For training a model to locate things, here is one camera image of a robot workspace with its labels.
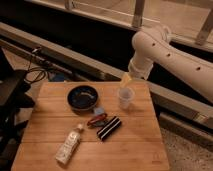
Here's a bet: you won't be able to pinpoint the black white striped eraser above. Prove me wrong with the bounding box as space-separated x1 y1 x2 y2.
97 116 122 141

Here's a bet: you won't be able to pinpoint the dark blue ceramic bowl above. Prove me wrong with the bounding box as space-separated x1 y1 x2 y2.
67 85 99 111

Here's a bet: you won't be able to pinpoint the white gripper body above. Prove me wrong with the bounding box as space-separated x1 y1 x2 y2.
128 58 153 80

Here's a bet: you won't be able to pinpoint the translucent plastic cup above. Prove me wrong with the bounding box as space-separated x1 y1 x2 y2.
118 87 134 109

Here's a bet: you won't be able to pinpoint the black cables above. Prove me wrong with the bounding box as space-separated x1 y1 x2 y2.
23 46 59 85

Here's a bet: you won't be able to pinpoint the blue sponge block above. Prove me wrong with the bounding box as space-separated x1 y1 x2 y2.
93 107 105 115

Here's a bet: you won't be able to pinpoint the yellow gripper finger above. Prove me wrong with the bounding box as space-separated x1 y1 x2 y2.
120 72 132 88

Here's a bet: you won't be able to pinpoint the black stand at left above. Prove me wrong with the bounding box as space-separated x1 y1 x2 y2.
0 47 35 171

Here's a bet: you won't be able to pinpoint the small white plastic bottle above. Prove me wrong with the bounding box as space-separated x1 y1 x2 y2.
55 124 83 165

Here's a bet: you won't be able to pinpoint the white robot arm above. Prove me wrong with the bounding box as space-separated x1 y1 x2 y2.
128 26 213 103

